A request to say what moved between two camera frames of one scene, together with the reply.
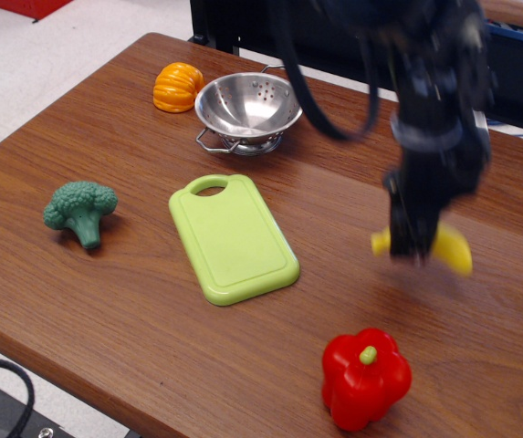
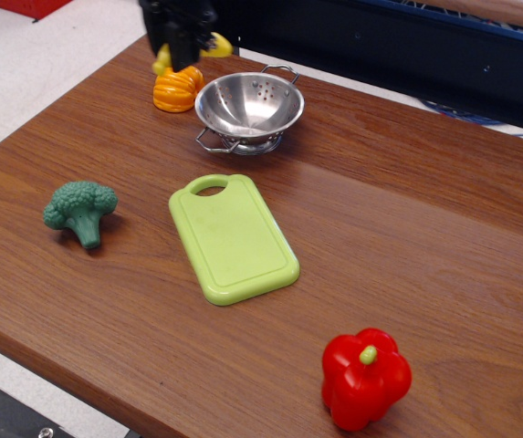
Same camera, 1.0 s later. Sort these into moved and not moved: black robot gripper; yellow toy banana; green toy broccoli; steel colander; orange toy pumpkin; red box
Moved: yellow toy banana; black robot gripper
Not moved: steel colander; red box; green toy broccoli; orange toy pumpkin
